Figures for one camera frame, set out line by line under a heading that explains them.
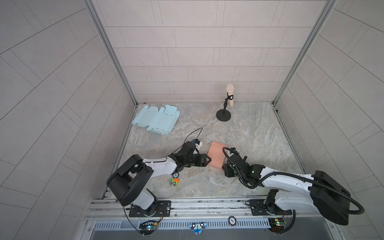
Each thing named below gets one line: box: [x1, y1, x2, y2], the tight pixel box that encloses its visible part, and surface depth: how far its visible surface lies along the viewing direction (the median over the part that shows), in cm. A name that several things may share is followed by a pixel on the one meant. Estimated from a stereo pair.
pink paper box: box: [208, 141, 228, 170], surface depth 88 cm
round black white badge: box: [228, 215, 237, 226], surface depth 69 cm
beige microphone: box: [226, 83, 235, 107], surface depth 92 cm
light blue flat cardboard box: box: [132, 104, 181, 135], surface depth 109 cm
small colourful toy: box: [169, 178, 180, 187], surface depth 79 cm
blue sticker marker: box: [189, 223, 208, 236], surface depth 67 cm
